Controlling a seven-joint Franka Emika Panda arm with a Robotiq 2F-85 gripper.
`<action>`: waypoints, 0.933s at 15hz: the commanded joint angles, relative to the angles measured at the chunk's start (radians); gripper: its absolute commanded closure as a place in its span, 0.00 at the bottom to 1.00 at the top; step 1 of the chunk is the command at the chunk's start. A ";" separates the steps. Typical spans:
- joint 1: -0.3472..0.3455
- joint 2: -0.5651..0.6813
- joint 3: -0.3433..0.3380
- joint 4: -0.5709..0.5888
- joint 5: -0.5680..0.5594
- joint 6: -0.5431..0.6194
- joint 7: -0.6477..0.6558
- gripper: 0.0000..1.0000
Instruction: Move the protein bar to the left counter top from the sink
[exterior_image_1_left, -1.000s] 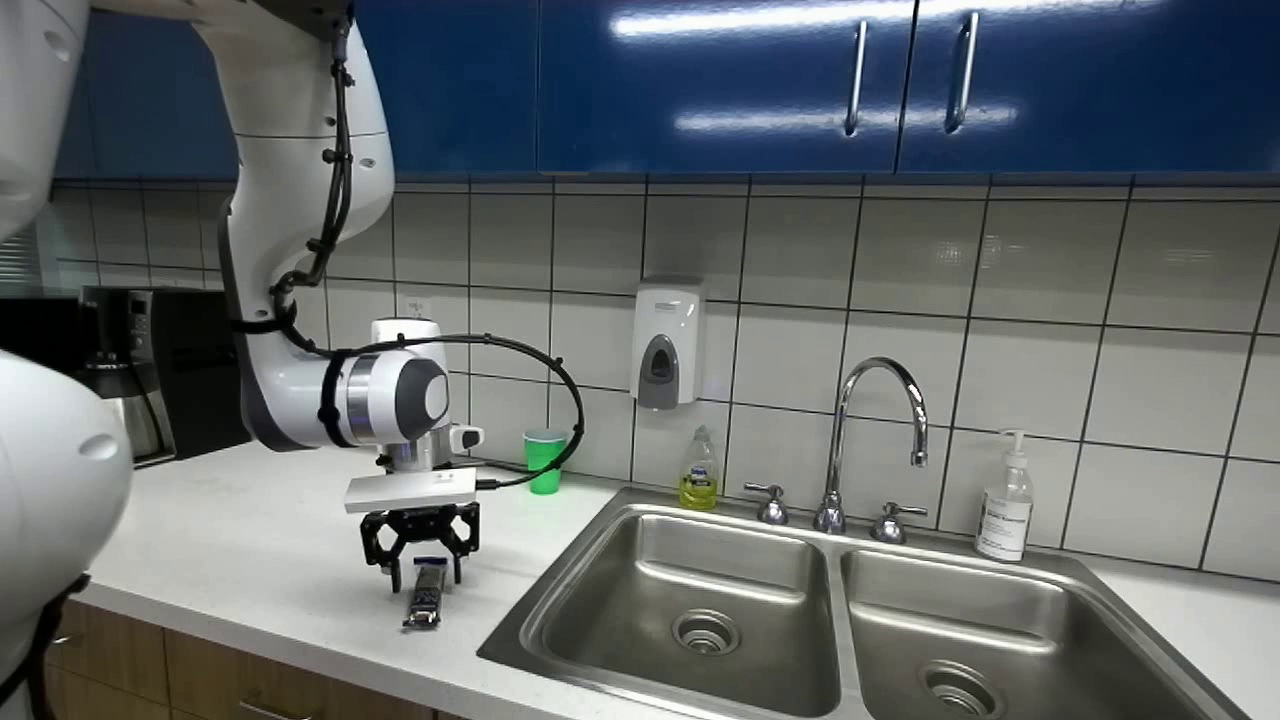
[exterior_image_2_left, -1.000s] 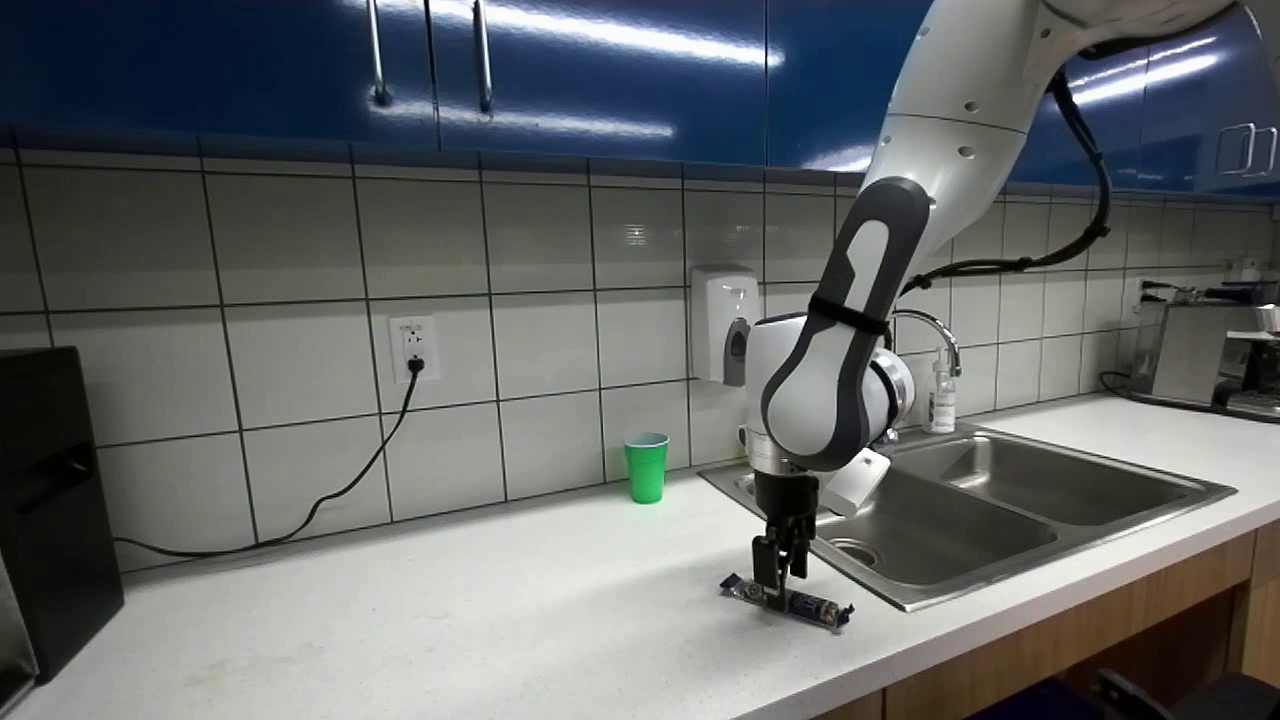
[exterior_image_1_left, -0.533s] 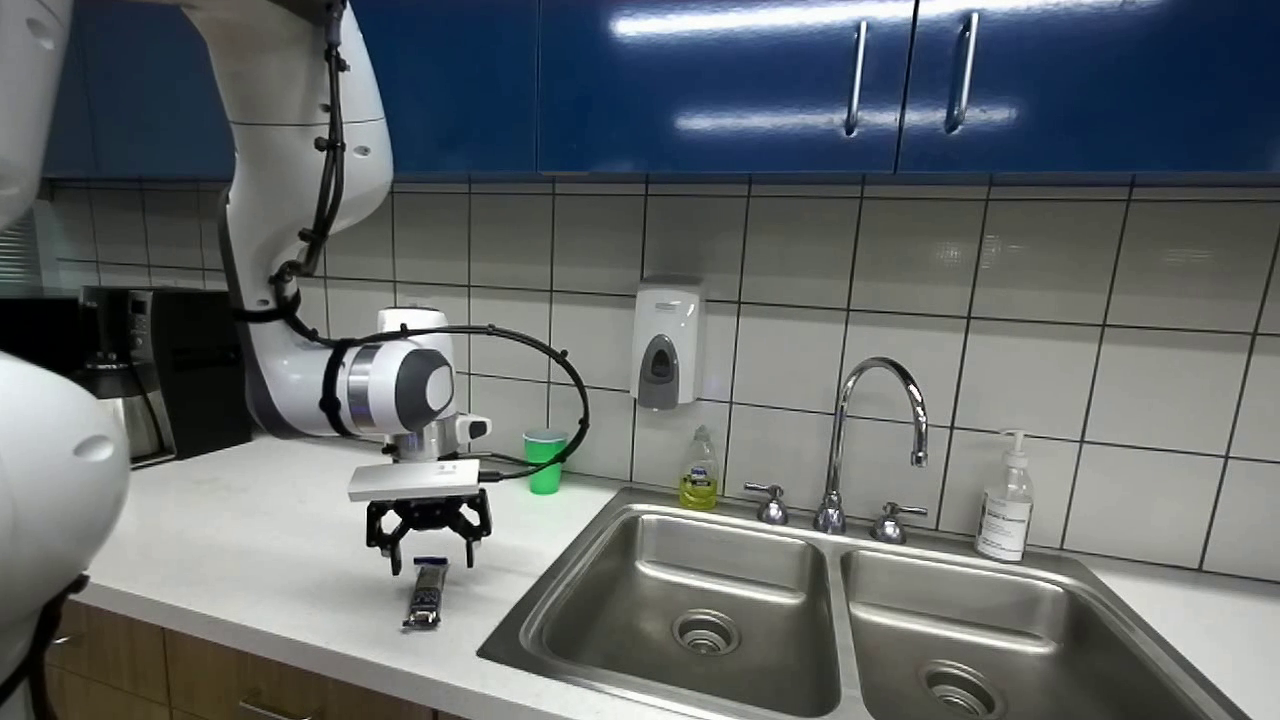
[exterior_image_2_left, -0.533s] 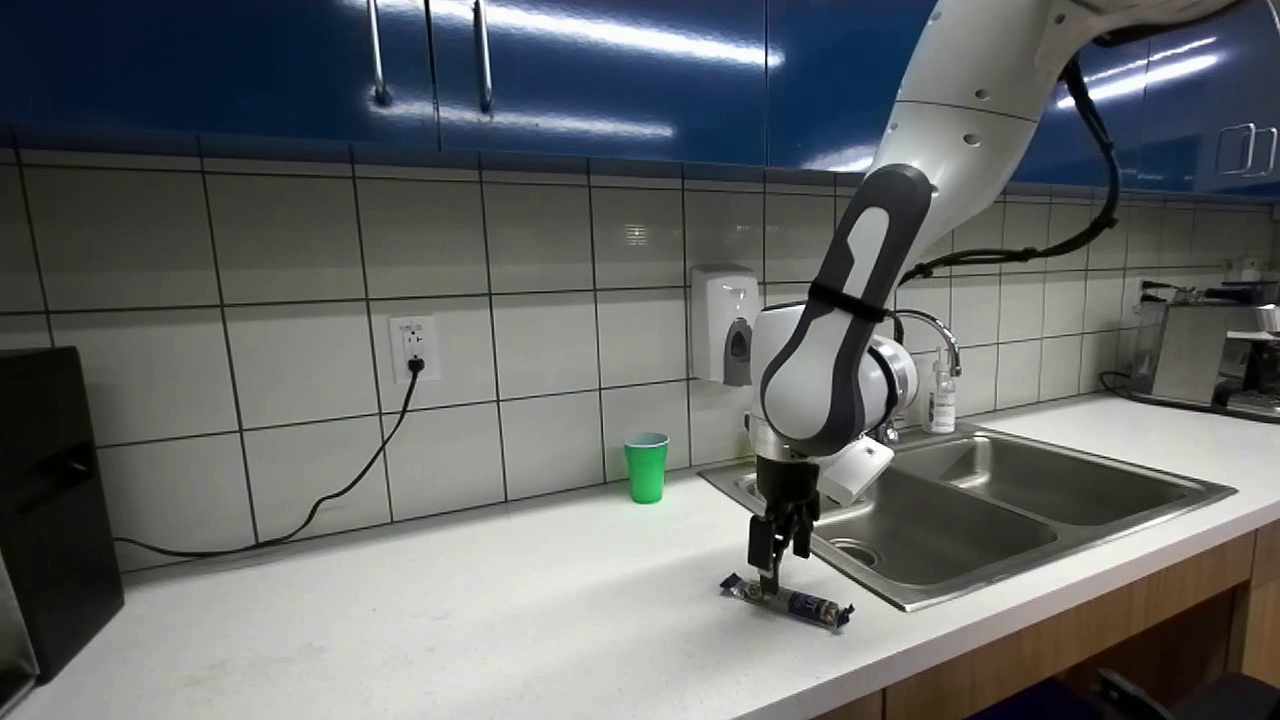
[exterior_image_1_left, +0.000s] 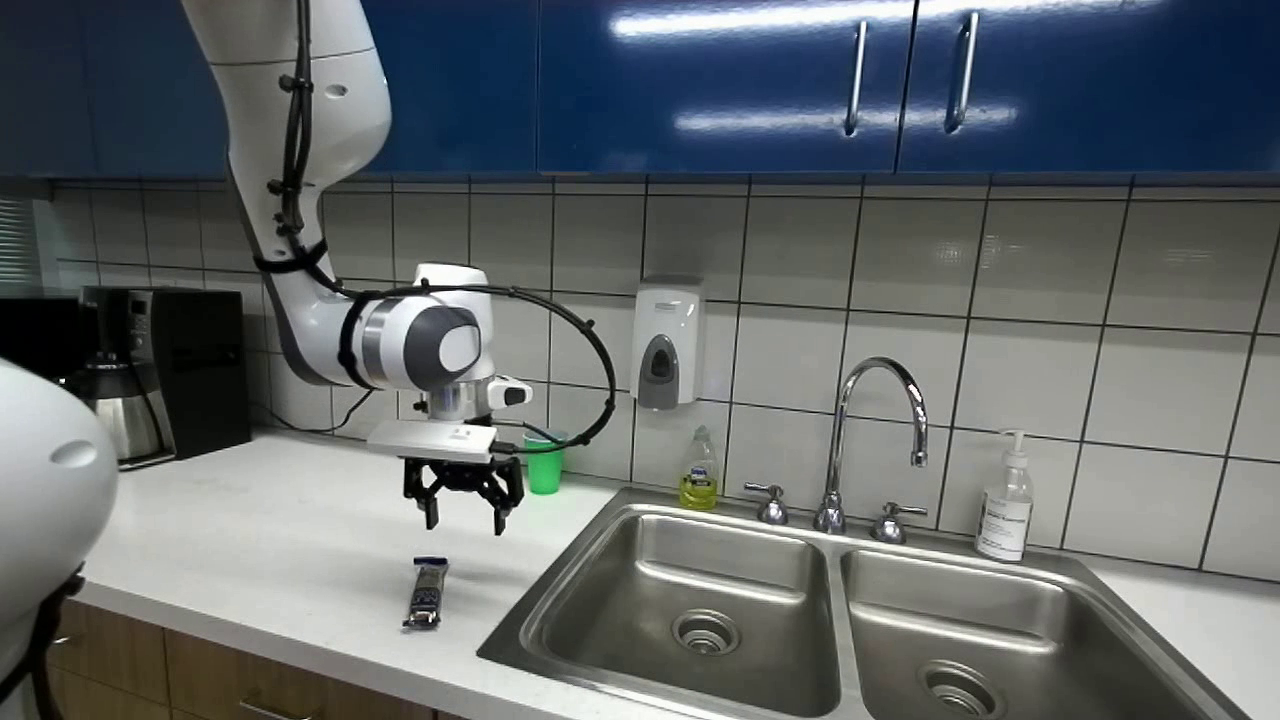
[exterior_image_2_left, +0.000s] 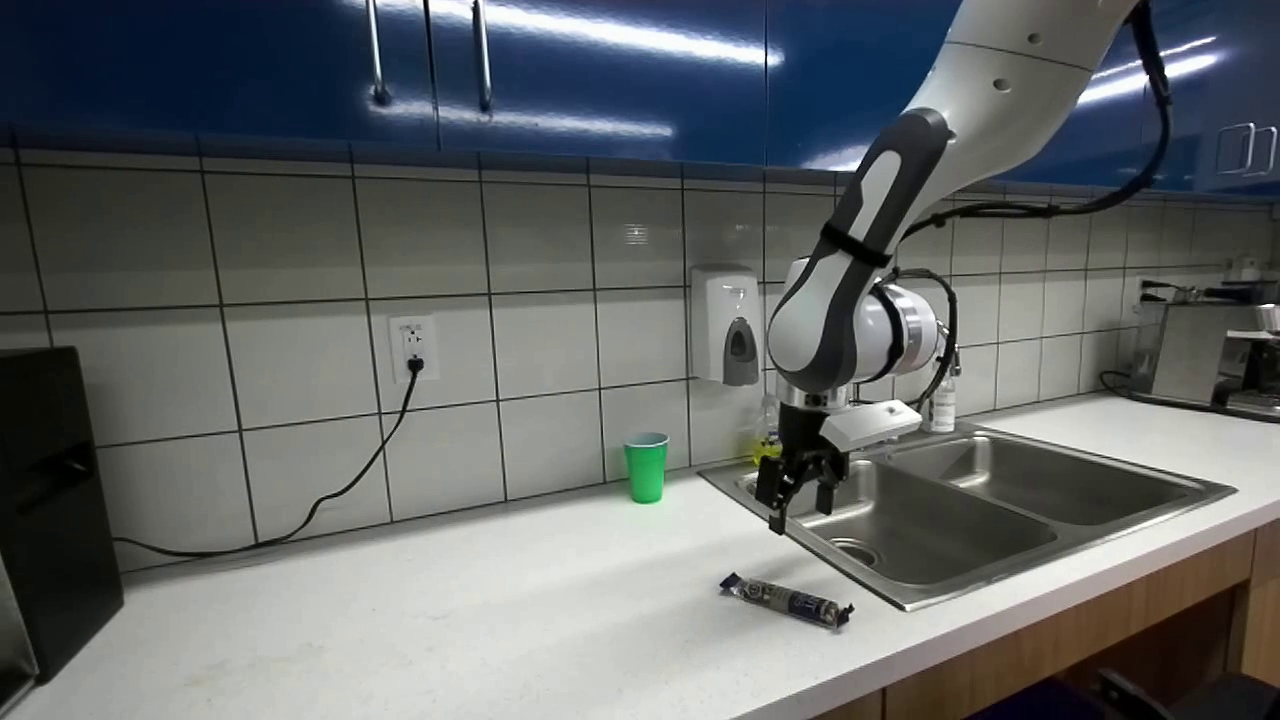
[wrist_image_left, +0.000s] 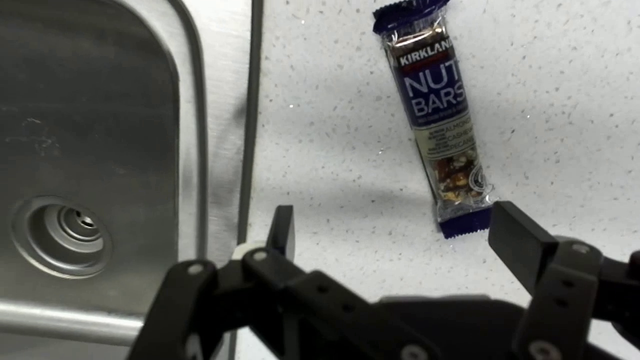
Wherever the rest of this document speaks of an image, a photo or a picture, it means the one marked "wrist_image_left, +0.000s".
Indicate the blue nut bar wrapper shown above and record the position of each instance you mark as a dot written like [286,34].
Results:
[433,101]

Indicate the stainless steel double sink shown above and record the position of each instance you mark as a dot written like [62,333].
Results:
[87,101]

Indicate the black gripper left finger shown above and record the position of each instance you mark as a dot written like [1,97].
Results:
[312,300]

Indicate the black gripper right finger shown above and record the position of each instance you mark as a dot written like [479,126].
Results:
[560,281]

